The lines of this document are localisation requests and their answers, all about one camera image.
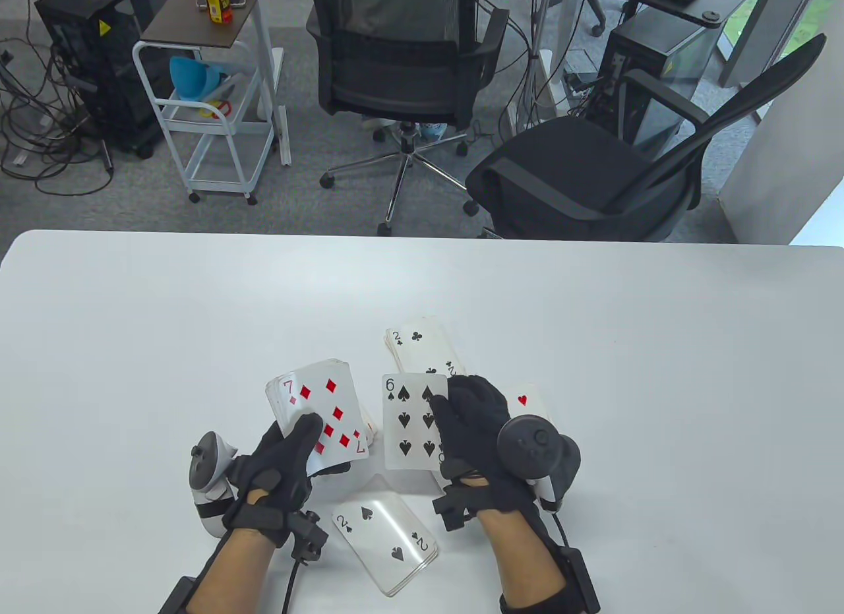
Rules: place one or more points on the person's right hand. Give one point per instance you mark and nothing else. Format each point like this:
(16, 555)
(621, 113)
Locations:
(471, 432)

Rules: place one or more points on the person's left hand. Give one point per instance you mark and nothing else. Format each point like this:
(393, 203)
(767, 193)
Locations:
(277, 472)

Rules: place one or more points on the black spades playing card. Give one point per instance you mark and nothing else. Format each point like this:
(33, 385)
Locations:
(405, 436)

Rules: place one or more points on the pile of face-up hearts cards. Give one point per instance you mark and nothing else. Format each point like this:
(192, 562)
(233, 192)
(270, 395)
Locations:
(534, 403)

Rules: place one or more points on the stack of red-backed playing cards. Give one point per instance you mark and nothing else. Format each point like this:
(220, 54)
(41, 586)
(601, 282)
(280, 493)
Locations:
(310, 386)

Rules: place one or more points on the pile of face-up clubs cards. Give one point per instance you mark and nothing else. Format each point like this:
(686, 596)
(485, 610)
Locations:
(428, 340)

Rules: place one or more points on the pile of face-up diamonds cards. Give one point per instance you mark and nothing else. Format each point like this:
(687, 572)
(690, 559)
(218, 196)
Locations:
(369, 426)

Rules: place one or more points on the pile of face-up spades cards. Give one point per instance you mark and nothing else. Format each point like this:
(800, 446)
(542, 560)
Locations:
(389, 528)

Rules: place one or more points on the person's right forearm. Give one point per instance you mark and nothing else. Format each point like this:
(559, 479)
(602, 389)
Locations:
(527, 558)

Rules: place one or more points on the person's left forearm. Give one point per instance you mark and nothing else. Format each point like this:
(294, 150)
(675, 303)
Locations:
(231, 571)

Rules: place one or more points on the grey left hand controller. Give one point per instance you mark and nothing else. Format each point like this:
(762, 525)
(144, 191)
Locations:
(206, 462)

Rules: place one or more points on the black padded office chair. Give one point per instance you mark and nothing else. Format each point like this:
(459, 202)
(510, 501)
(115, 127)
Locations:
(567, 159)

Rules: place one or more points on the black mesh back office chair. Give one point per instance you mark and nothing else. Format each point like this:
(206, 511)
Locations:
(395, 80)

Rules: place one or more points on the small black power adapter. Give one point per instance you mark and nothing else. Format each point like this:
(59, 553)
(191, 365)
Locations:
(580, 81)

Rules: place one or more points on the blue plastic bowl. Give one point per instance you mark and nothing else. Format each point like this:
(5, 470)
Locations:
(191, 76)

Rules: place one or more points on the black chair base with casters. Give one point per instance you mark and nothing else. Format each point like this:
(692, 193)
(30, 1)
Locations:
(597, 28)

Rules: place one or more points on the black computer tower yellow sticker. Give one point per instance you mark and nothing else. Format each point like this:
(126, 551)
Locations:
(99, 80)

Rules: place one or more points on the black glass side computer tower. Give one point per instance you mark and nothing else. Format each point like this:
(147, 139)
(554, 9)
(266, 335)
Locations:
(686, 50)

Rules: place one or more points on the brown top white side table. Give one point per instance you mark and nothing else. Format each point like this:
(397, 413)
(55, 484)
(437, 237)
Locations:
(191, 14)

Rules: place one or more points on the yellow and red packet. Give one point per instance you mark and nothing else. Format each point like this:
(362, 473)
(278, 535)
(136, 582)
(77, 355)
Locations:
(214, 4)

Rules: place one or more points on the dark office desk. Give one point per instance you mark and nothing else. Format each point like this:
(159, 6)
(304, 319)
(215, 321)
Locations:
(725, 0)

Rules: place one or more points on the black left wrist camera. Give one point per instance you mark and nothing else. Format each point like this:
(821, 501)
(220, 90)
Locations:
(308, 536)

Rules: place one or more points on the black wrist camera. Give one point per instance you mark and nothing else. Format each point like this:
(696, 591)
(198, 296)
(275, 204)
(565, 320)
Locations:
(308, 536)
(453, 508)

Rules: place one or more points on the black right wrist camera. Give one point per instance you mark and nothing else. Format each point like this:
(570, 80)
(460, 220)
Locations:
(453, 508)

